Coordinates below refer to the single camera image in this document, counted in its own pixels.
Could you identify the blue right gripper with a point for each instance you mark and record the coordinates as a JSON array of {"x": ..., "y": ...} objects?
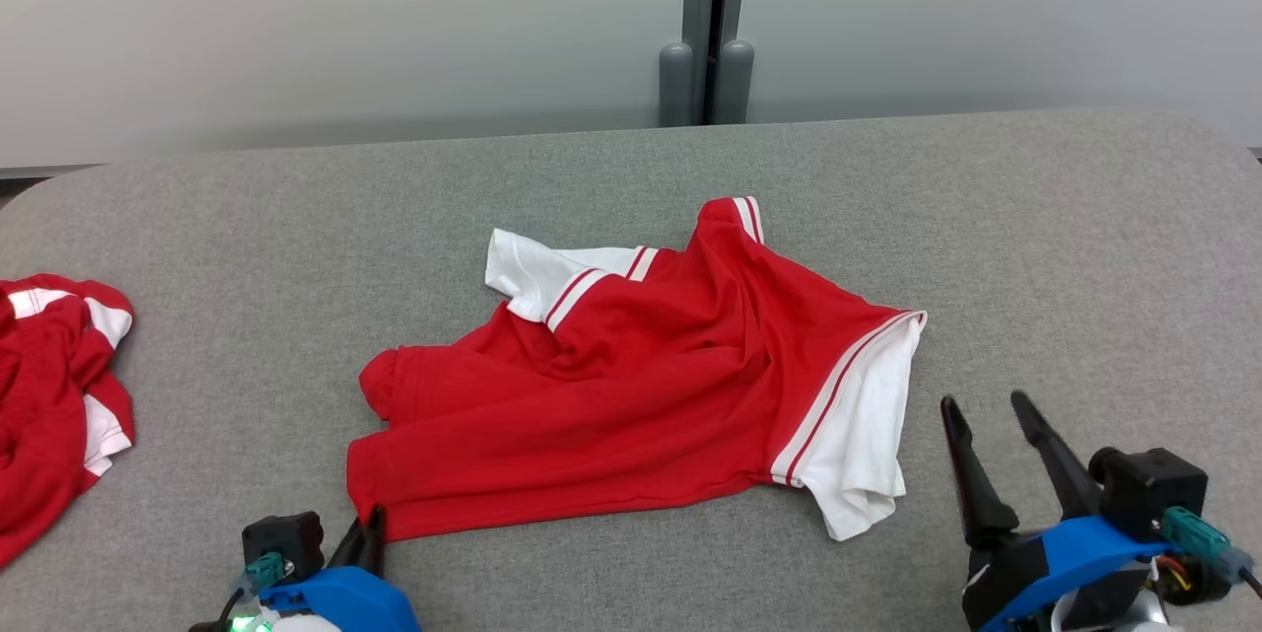
[{"x": 1055, "y": 563}]

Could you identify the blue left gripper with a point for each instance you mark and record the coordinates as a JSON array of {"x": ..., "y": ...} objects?
[{"x": 345, "y": 602}]

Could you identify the red jersey with white sleeves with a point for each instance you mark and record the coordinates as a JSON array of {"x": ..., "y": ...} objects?
[{"x": 651, "y": 386}]

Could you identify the red shorts with white stripes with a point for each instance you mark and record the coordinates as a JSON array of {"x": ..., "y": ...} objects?
[{"x": 49, "y": 395}]

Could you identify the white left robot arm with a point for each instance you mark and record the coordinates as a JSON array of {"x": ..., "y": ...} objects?
[{"x": 306, "y": 625}]

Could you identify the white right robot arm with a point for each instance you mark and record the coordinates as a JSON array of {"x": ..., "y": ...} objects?
[{"x": 1198, "y": 583}]

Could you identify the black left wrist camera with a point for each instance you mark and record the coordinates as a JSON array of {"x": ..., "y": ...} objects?
[{"x": 283, "y": 538}]

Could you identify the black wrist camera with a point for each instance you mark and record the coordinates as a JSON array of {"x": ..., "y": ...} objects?
[
  {"x": 1149, "y": 489},
  {"x": 283, "y": 538}
]

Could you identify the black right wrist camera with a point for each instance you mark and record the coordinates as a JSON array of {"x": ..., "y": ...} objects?
[{"x": 1149, "y": 489}]

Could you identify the grey partition post with feet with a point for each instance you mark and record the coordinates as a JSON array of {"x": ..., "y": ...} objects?
[{"x": 705, "y": 21}]

